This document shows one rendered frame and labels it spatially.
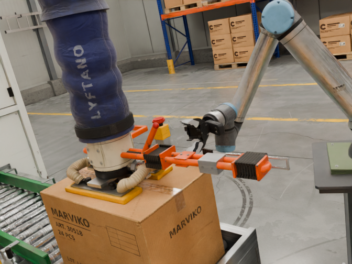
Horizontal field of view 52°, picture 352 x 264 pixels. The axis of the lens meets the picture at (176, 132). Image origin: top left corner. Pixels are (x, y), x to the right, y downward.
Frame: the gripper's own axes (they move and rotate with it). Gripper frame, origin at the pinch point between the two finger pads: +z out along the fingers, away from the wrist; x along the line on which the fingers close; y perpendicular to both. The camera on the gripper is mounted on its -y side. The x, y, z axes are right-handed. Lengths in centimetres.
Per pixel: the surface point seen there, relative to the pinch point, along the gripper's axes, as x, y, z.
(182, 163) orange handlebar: -0.5, -9.7, 16.8
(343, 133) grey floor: -109, 21, -289
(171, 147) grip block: 2.7, -2.2, 11.7
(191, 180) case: -13.0, -3.2, 6.2
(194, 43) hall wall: -44, 577, -838
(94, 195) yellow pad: -11.1, 25.7, 28.6
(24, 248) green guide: -44, 81, 37
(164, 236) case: -24.0, -3.2, 26.0
